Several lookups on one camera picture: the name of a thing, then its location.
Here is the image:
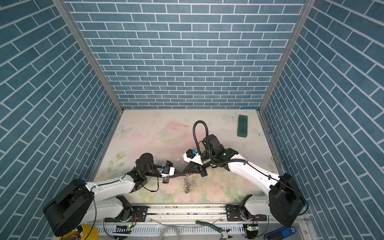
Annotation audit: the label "aluminium front rail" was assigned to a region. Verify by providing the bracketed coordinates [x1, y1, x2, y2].
[84, 204, 316, 240]

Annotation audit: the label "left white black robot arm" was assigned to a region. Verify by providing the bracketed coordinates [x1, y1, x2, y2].
[43, 153, 186, 237]

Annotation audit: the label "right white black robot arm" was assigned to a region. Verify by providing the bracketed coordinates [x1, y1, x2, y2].
[183, 120, 309, 227]

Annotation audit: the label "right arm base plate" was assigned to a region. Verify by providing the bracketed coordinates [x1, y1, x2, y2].
[225, 204, 268, 222]

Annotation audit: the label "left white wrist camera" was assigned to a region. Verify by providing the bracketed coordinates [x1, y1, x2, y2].
[160, 166, 175, 178]

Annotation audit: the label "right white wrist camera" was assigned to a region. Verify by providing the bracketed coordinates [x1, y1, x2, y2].
[183, 149, 203, 165]

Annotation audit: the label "clear plastic tube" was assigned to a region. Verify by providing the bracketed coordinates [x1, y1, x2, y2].
[158, 226, 181, 240]

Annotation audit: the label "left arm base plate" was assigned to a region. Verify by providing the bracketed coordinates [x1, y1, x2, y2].
[105, 206, 149, 224]

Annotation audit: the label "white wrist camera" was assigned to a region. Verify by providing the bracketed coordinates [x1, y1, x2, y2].
[160, 166, 175, 178]
[183, 149, 203, 165]

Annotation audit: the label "green-handled pliers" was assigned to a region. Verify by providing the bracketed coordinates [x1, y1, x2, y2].
[195, 221, 232, 240]

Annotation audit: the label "metal key organizer plate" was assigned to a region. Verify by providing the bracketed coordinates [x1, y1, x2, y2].
[184, 175, 191, 194]

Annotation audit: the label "blue device box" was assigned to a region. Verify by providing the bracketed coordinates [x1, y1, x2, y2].
[264, 226, 297, 240]

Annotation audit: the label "green rectangular block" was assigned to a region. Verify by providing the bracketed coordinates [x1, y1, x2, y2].
[237, 115, 248, 138]

